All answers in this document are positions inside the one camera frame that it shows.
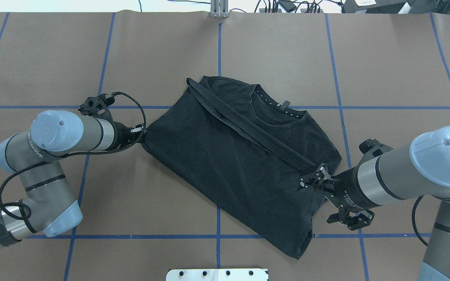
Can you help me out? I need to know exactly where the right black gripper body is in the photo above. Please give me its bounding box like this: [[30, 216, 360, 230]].
[[327, 171, 366, 219]]

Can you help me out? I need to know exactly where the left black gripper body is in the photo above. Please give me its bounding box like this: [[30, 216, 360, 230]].
[[114, 122, 135, 151]]

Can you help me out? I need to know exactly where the black graphic t-shirt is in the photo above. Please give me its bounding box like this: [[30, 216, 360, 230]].
[[142, 76, 342, 259]]

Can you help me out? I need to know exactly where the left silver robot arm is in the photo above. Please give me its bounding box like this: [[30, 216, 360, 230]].
[[0, 110, 145, 249]]

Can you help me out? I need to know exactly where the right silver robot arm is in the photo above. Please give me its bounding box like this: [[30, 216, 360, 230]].
[[300, 126, 450, 281]]

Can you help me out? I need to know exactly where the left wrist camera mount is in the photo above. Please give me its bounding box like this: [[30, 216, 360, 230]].
[[77, 94, 115, 119]]

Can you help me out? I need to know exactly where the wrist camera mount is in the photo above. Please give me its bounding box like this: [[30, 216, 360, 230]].
[[359, 139, 393, 158], [77, 94, 115, 119]]

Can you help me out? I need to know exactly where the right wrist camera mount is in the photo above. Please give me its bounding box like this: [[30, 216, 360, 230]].
[[359, 139, 393, 158]]

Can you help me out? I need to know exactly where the white camera stand column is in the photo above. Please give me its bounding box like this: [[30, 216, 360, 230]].
[[166, 268, 270, 281]]

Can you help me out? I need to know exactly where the aluminium frame post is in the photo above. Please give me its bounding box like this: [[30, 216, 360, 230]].
[[210, 0, 230, 18]]

